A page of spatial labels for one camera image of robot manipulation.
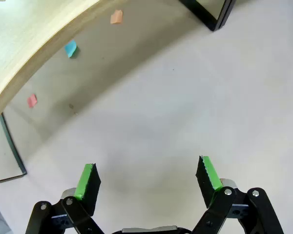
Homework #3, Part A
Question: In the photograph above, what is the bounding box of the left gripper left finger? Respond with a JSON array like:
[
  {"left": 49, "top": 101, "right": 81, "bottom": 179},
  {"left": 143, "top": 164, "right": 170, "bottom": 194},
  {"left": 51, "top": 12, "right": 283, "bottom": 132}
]
[{"left": 25, "top": 162, "right": 105, "bottom": 234}]

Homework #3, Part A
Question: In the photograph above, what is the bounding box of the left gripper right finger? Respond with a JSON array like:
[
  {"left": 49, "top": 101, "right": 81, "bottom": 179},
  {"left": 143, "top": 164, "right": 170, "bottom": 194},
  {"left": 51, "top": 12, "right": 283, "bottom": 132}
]
[{"left": 191, "top": 155, "right": 285, "bottom": 234}]

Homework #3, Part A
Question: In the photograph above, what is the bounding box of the red paper scrap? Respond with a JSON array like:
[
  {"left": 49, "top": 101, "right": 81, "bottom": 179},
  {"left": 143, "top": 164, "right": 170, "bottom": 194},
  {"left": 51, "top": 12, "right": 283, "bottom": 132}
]
[{"left": 27, "top": 94, "right": 38, "bottom": 108}]

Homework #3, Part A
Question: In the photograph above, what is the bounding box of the blue paper scrap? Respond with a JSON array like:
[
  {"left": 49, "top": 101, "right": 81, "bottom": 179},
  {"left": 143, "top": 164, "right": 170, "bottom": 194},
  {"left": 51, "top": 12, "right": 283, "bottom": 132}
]
[{"left": 64, "top": 40, "right": 78, "bottom": 59}]

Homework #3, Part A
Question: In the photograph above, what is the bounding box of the orange paper scrap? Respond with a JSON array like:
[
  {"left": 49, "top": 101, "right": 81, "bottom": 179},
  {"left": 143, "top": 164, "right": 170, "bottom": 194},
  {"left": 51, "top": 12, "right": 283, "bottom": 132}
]
[{"left": 110, "top": 9, "right": 124, "bottom": 24}]

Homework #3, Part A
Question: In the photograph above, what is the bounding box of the wooden shelf black metal frame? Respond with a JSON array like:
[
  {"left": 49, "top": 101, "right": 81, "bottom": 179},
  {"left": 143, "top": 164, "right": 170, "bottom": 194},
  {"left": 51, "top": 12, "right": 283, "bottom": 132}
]
[
  {"left": 0, "top": 0, "right": 227, "bottom": 186},
  {"left": 218, "top": 0, "right": 237, "bottom": 32}
]

